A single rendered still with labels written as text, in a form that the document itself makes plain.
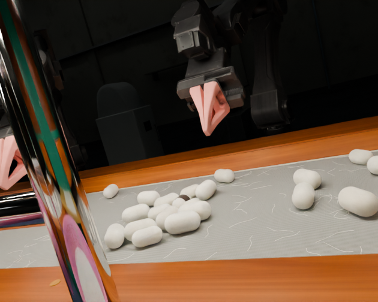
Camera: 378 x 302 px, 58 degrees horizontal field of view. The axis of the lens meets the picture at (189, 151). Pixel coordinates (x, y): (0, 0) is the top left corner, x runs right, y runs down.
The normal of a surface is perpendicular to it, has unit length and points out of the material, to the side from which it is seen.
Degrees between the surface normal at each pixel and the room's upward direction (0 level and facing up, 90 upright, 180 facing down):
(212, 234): 0
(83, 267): 90
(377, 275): 0
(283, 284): 0
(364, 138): 45
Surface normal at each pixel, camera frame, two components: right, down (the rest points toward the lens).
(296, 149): -0.44, -0.49
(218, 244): -0.25, -0.95
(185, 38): -0.41, 0.01
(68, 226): 0.28, 0.10
